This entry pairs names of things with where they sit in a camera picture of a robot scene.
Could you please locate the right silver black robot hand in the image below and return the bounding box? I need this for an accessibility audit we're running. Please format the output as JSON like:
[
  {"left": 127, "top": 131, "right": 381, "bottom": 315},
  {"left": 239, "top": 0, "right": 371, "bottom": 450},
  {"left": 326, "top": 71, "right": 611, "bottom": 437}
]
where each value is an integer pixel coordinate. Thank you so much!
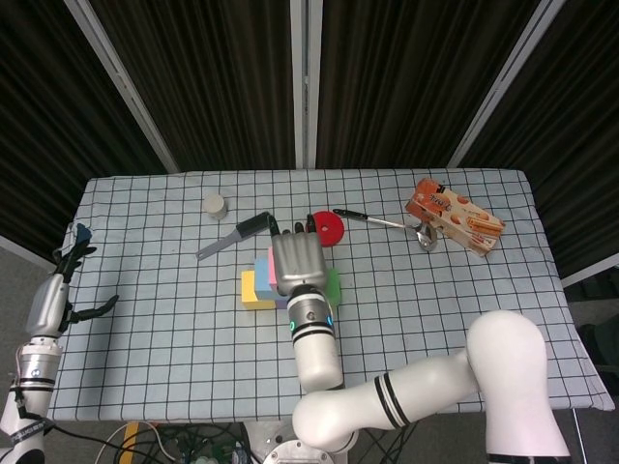
[{"left": 267, "top": 215, "right": 329, "bottom": 297}]

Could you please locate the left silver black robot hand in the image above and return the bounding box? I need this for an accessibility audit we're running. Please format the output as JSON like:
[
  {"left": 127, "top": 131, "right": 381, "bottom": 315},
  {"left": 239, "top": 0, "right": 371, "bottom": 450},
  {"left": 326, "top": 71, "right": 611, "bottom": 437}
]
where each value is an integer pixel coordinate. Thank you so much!
[{"left": 24, "top": 245, "right": 120, "bottom": 338}]

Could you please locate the light blue foam cube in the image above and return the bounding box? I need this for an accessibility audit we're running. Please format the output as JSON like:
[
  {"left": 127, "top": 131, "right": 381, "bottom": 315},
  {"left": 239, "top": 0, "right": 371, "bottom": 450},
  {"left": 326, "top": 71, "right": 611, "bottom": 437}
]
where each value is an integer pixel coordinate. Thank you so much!
[{"left": 253, "top": 256, "right": 282, "bottom": 302}]

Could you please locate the green foam cube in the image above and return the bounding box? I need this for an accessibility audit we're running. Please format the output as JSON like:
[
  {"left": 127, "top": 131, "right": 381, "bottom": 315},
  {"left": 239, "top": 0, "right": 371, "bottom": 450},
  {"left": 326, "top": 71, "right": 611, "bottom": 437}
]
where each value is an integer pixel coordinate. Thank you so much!
[{"left": 324, "top": 267, "right": 343, "bottom": 309}]

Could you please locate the yellow foam cube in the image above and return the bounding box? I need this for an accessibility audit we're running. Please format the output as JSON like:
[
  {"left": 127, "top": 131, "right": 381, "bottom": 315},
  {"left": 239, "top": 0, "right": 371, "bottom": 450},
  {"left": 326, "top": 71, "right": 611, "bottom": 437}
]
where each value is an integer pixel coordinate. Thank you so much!
[{"left": 240, "top": 269, "right": 277, "bottom": 311}]

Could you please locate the red round plastic lid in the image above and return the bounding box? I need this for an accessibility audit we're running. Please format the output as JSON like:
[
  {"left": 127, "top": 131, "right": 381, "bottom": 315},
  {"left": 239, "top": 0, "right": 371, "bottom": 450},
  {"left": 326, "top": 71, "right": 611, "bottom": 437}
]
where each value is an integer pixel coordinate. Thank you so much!
[{"left": 309, "top": 211, "right": 345, "bottom": 247}]

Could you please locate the grey brush with black bristles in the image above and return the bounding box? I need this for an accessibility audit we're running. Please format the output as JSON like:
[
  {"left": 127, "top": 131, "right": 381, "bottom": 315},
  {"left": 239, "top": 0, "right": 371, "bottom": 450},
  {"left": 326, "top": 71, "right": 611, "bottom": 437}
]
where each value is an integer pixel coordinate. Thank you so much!
[{"left": 194, "top": 211, "right": 275, "bottom": 261}]

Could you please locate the dark blue cloth clip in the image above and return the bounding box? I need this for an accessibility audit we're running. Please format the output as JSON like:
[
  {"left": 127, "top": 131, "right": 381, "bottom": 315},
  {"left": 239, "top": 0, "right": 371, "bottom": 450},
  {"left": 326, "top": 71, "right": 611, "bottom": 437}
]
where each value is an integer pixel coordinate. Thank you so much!
[{"left": 72, "top": 223, "right": 94, "bottom": 255}]

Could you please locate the small white round jar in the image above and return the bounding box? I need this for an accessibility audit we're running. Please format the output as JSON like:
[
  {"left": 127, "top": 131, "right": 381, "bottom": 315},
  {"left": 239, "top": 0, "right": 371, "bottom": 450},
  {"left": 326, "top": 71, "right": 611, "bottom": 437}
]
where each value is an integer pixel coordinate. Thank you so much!
[{"left": 202, "top": 193, "right": 230, "bottom": 221}]

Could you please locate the light blue checkered tablecloth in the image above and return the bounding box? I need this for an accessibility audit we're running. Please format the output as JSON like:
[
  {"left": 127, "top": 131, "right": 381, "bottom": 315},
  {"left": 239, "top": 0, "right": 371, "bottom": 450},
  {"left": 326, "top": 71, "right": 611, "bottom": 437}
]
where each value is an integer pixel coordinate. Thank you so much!
[{"left": 27, "top": 167, "right": 615, "bottom": 422}]

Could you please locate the yellow floor tape strip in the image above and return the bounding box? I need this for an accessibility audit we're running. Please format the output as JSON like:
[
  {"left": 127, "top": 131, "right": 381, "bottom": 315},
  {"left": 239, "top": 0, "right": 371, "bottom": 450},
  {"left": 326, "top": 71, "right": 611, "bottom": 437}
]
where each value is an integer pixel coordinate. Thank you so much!
[{"left": 123, "top": 420, "right": 140, "bottom": 455}]

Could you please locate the orange biscuit carton box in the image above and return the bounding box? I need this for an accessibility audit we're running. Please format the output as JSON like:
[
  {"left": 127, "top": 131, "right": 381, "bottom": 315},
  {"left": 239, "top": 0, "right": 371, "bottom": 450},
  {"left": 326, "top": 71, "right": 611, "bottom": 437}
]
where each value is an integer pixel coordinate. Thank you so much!
[{"left": 404, "top": 177, "right": 506, "bottom": 257}]

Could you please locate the dark pleated partition panel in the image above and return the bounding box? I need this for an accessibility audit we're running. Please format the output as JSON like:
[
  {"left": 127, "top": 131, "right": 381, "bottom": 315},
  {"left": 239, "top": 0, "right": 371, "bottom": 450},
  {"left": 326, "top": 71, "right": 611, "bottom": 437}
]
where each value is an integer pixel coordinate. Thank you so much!
[
  {"left": 463, "top": 0, "right": 619, "bottom": 279},
  {"left": 0, "top": 0, "right": 168, "bottom": 265},
  {"left": 316, "top": 0, "right": 541, "bottom": 169},
  {"left": 89, "top": 0, "right": 297, "bottom": 173}
]

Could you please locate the steel ladle with black handle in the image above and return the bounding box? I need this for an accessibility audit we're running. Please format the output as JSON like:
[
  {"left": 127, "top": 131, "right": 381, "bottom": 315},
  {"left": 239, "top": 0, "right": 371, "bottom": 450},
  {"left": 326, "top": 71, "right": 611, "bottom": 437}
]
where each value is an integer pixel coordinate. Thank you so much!
[{"left": 332, "top": 208, "right": 439, "bottom": 252}]

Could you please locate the white floor cable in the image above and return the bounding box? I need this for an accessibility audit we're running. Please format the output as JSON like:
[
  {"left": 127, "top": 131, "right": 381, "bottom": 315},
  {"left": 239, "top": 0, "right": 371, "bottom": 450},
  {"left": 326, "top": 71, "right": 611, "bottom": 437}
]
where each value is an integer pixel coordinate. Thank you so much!
[{"left": 95, "top": 422, "right": 180, "bottom": 464}]

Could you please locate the white partition frame post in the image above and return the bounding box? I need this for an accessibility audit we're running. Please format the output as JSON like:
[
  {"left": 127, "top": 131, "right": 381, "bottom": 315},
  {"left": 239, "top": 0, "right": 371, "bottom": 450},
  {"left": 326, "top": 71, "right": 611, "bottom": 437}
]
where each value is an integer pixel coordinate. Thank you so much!
[
  {"left": 447, "top": 0, "right": 567, "bottom": 168},
  {"left": 289, "top": 0, "right": 324, "bottom": 169},
  {"left": 62, "top": 0, "right": 180, "bottom": 174}
]

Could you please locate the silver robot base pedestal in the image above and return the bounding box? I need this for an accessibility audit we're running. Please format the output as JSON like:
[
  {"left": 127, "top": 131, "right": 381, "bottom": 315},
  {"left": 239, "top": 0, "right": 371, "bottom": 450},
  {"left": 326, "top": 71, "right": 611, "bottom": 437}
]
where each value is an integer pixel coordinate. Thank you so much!
[{"left": 241, "top": 419, "right": 359, "bottom": 464}]

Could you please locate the black floor cable bundle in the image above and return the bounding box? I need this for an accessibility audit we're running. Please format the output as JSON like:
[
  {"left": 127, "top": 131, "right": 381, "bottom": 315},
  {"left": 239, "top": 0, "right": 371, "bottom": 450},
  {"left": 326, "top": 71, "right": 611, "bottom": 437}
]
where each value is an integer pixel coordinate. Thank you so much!
[{"left": 115, "top": 420, "right": 252, "bottom": 464}]

